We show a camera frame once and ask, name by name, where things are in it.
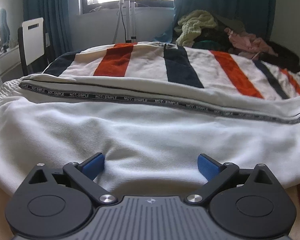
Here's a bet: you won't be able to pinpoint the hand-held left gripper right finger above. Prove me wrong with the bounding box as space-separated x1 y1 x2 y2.
186 153 277 203

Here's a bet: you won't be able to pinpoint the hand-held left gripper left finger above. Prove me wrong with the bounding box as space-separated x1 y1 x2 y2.
25 152 118 205

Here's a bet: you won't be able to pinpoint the white pants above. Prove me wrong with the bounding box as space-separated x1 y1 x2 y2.
0 76 300 198

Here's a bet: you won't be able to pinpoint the dark clothes pile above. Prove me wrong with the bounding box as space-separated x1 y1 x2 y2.
192 27 234 53

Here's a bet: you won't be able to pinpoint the striped blanket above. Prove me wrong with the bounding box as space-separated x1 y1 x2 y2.
0 41 300 240

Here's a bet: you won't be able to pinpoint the pink garment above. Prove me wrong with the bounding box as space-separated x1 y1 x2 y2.
224 28 278 58

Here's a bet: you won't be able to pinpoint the black sofa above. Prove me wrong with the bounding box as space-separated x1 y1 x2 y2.
257 40 300 73

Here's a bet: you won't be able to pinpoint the white dresser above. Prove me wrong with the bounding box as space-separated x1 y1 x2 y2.
0 45 24 92

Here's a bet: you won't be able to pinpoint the white chair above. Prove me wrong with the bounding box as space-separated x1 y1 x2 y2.
17 17 50 77

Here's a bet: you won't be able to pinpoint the yellow-green knit blanket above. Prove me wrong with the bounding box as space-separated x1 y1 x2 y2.
176 10 218 47

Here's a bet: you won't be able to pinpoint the olive green garment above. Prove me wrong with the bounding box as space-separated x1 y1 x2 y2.
214 14 246 34

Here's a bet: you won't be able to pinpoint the garment steamer stand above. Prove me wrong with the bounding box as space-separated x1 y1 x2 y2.
114 0 138 44

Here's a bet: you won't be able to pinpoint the crumpled pale cloth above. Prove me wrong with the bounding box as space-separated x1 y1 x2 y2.
87 0 102 12

